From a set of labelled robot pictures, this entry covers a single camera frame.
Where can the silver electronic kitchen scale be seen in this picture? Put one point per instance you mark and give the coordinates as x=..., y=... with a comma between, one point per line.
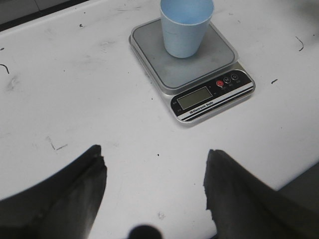
x=197, y=87

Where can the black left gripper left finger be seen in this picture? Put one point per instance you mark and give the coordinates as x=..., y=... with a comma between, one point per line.
x=64, y=206

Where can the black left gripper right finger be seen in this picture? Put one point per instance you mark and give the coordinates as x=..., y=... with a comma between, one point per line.
x=243, y=207

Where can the light blue plastic cup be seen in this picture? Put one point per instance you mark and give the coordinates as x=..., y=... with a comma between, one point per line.
x=184, y=24

